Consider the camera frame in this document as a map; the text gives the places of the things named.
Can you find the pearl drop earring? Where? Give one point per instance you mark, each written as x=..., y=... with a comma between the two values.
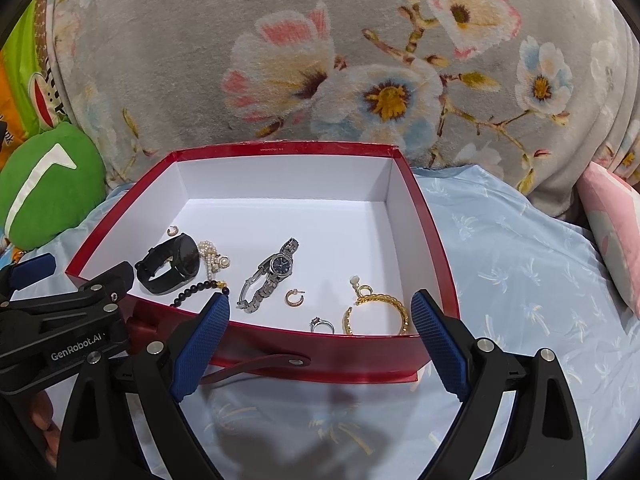
x=355, y=280

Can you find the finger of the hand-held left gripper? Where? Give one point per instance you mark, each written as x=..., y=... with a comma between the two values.
x=117, y=277
x=32, y=266

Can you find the small gold hoop earring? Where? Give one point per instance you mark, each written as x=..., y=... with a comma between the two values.
x=169, y=232

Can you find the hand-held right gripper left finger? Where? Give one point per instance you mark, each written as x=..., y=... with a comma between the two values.
x=200, y=350

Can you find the green pillow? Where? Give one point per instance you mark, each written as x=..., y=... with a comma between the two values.
x=80, y=195

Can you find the pink pillow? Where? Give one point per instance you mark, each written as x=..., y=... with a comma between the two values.
x=615, y=220

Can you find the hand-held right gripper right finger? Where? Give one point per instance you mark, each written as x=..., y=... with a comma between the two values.
x=440, y=345

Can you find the colourful printed cloth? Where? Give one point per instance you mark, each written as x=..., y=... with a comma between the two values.
x=20, y=85

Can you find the person's left hand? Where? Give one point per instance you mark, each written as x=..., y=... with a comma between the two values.
x=42, y=415

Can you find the silver wristwatch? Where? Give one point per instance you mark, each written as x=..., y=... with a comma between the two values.
x=280, y=264

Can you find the red cardboard box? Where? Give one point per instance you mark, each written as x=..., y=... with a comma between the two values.
x=280, y=185

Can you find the gold bangle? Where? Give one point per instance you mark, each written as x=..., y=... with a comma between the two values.
x=385, y=301

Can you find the grey floral blanket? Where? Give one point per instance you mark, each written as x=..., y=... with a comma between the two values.
x=175, y=60

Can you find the black wristwatch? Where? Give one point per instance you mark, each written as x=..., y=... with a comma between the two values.
x=187, y=255

